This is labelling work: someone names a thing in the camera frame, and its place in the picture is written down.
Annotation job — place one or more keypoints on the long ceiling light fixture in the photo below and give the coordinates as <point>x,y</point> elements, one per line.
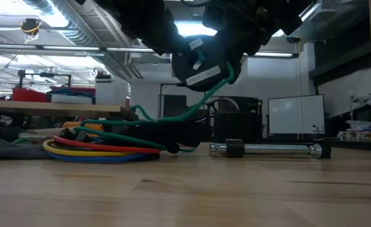
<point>125,49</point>

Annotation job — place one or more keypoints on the orange cylindrical object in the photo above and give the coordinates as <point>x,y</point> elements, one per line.
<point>87,126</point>

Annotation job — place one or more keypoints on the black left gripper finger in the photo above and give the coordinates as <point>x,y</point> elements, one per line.
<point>180,41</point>

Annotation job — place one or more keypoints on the black C-clamp with steel screw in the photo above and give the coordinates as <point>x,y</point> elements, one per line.
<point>267,149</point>

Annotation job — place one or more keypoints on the black spring clamp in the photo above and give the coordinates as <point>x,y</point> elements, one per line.
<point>172,130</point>

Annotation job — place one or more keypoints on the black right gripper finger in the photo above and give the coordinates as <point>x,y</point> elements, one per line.
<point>257,41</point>
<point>235,47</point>

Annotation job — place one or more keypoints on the white board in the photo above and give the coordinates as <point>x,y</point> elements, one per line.
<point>295,115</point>

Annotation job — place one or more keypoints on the red plastic bin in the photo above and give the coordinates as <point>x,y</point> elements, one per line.
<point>31,94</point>

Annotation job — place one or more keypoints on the grey green fabric piece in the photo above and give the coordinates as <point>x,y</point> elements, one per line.
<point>12,149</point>

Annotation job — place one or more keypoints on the wooden workbench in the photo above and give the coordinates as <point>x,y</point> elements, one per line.
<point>46,108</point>

